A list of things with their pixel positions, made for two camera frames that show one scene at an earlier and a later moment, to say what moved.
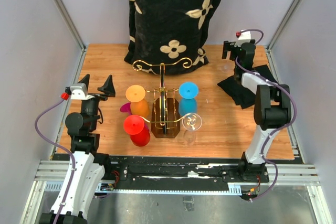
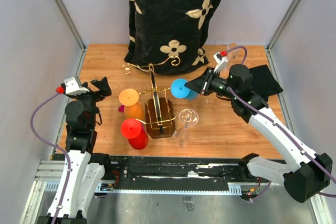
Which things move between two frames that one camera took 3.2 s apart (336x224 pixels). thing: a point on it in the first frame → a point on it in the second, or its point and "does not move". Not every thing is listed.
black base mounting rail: (163, 171) does not move
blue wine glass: (188, 92) → (179, 90)
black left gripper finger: (108, 88) → (103, 85)
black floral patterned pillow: (171, 14) does not move
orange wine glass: (136, 94) → (129, 98)
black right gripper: (227, 46) → (196, 84)
